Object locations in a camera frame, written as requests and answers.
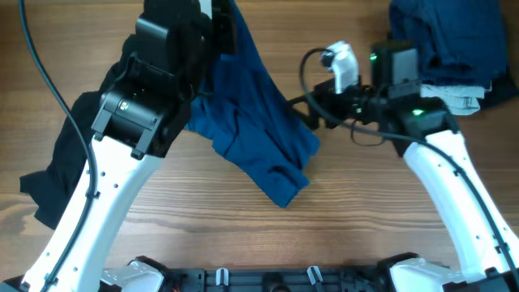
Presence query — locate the blue t-shirt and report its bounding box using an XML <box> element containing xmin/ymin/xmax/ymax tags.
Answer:
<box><xmin>186</xmin><ymin>3</ymin><xmax>320</xmax><ymax>208</ymax></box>

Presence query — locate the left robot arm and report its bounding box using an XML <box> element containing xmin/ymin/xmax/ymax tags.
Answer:
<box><xmin>1</xmin><ymin>0</ymin><xmax>236</xmax><ymax>291</ymax></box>

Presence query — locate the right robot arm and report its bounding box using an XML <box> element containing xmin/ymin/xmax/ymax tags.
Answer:
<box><xmin>301</xmin><ymin>40</ymin><xmax>518</xmax><ymax>291</ymax></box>

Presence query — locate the folded white garment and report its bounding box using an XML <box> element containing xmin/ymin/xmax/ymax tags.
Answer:
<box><xmin>421</xmin><ymin>84</ymin><xmax>487</xmax><ymax>116</ymax></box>

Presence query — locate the folded navy garment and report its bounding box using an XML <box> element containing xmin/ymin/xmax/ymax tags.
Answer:
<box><xmin>388</xmin><ymin>0</ymin><xmax>508</xmax><ymax>88</ymax></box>

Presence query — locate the folded black garment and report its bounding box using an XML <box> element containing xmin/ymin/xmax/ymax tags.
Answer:
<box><xmin>478</xmin><ymin>67</ymin><xmax>518</xmax><ymax>110</ymax></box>

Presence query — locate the black garment on left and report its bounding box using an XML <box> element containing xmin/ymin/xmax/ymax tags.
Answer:
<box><xmin>19</xmin><ymin>34</ymin><xmax>137</xmax><ymax>230</ymax></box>

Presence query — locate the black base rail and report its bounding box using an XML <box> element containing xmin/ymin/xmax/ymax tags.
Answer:
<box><xmin>101</xmin><ymin>255</ymin><xmax>519</xmax><ymax>292</ymax></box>

